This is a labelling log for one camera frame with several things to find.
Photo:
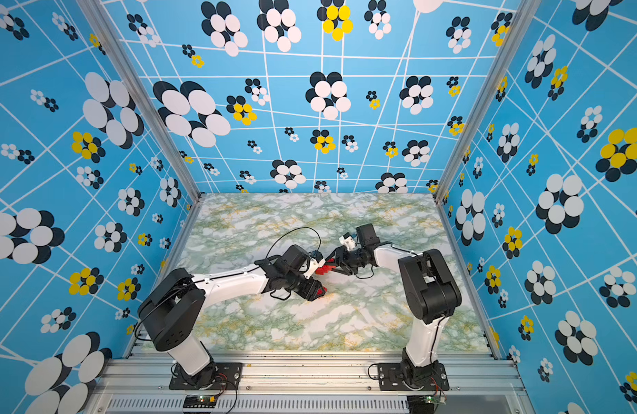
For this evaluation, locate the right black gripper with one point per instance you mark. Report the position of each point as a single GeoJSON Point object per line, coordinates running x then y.
{"type": "Point", "coordinates": [341, 256]}

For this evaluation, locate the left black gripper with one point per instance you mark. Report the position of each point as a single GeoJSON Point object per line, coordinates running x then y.
{"type": "Point", "coordinates": [310, 291]}

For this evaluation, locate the red long lego brick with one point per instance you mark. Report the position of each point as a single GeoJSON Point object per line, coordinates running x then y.
{"type": "Point", "coordinates": [323, 268]}

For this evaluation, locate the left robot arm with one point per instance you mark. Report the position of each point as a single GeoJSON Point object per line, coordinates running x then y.
{"type": "Point", "coordinates": [170, 312]}

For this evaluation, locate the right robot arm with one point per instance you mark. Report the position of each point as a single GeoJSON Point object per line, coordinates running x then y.
{"type": "Point", "coordinates": [432, 296]}

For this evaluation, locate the left black circuit board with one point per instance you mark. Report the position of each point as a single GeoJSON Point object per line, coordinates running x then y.
{"type": "Point", "coordinates": [200, 402]}

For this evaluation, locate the right circuit board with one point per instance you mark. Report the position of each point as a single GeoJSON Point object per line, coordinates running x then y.
{"type": "Point", "coordinates": [424, 404]}

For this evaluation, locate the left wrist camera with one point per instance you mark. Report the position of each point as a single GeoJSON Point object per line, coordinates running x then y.
{"type": "Point", "coordinates": [316, 261]}

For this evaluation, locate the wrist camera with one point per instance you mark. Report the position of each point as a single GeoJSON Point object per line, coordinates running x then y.
{"type": "Point", "coordinates": [316, 261]}
{"type": "Point", "coordinates": [348, 241]}

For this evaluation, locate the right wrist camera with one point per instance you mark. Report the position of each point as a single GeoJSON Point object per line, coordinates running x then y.
{"type": "Point", "coordinates": [348, 241]}

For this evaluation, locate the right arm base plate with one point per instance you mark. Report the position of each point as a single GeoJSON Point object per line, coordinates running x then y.
{"type": "Point", "coordinates": [405, 377]}

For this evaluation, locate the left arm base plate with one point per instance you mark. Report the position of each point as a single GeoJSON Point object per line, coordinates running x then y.
{"type": "Point", "coordinates": [216, 376]}

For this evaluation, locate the aluminium front rail frame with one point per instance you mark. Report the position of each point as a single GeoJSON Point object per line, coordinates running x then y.
{"type": "Point", "coordinates": [309, 382]}

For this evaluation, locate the right aluminium corner post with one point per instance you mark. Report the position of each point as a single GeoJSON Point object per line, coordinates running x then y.
{"type": "Point", "coordinates": [522, 19]}

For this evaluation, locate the aluminium corner post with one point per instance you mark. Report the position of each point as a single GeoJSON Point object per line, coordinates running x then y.
{"type": "Point", "coordinates": [105, 31]}
{"type": "Point", "coordinates": [522, 19]}

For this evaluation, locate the left aluminium corner post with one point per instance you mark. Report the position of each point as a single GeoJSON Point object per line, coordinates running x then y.
{"type": "Point", "coordinates": [105, 31]}

